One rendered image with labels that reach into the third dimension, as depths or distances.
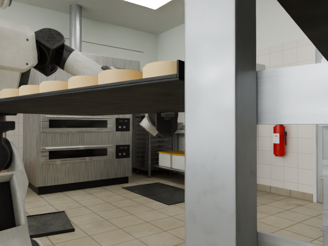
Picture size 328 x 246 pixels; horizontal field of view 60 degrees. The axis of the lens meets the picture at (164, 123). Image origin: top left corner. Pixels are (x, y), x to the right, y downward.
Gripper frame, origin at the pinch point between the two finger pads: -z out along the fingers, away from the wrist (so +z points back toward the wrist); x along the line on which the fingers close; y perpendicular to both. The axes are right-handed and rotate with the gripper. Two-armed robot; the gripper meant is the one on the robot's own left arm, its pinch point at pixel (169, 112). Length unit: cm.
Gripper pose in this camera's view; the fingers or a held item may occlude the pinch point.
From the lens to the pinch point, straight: 71.3
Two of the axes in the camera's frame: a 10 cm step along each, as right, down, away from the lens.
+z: -1.3, 0.2, 9.9
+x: -0.1, -10.0, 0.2
